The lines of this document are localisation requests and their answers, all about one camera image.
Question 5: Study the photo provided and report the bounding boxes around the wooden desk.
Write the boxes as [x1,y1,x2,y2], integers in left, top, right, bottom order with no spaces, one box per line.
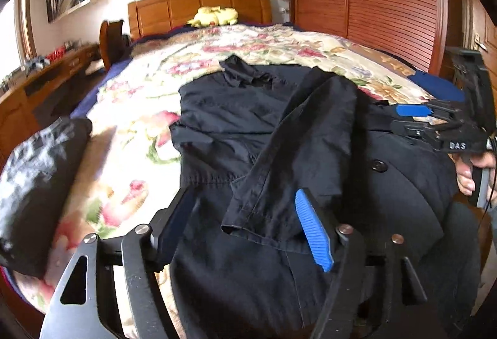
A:
[0,42,102,169]

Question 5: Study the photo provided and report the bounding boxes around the window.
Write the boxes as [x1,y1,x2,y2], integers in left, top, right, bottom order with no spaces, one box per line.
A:
[0,0,37,79]

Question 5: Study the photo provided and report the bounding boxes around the wooden chair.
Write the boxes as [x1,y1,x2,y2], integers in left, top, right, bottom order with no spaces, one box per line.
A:
[99,19,129,72]

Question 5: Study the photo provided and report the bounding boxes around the wooden bed headboard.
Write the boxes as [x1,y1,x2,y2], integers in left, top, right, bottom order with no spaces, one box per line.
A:
[128,0,272,41]

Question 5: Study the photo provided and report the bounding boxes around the floral blanket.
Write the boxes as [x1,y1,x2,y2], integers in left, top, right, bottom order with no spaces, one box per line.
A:
[39,24,435,316]

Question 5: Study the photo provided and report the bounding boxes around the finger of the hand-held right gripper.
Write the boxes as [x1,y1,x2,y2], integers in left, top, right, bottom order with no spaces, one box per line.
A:
[390,119,459,142]
[395,100,464,118]

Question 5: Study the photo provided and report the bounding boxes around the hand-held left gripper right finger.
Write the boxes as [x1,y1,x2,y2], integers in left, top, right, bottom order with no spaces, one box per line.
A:
[295,188,428,339]

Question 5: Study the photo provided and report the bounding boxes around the yellow plush toy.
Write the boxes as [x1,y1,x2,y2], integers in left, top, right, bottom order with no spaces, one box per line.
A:
[186,6,239,28]

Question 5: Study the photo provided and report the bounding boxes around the black shirt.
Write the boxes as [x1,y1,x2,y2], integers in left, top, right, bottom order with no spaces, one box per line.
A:
[169,55,484,339]

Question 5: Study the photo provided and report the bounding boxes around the folded black garment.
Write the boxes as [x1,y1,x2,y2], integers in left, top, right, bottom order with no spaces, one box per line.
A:
[0,117,94,278]

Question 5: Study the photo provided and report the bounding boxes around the blue cloth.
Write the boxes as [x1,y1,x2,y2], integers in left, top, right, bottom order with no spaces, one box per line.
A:
[408,73,467,104]

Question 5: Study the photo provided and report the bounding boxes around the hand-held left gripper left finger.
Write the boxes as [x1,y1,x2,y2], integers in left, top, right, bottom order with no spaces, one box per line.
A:
[39,187,200,339]

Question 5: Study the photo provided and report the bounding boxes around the wooden door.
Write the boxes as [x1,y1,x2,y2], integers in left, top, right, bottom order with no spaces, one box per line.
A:
[462,0,497,64]

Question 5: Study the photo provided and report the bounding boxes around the person's right hand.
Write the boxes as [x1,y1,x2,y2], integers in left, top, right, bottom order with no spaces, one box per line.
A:
[455,157,476,197]

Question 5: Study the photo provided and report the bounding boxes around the dark binders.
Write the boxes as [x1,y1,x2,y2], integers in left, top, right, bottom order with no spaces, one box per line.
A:
[46,0,63,22]

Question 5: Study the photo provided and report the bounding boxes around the black and silver device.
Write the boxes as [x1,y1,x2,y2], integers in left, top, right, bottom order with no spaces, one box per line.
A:
[25,56,47,73]

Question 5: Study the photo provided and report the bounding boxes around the wooden slatted wardrobe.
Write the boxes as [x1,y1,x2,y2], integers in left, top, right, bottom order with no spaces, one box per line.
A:
[287,0,451,76]

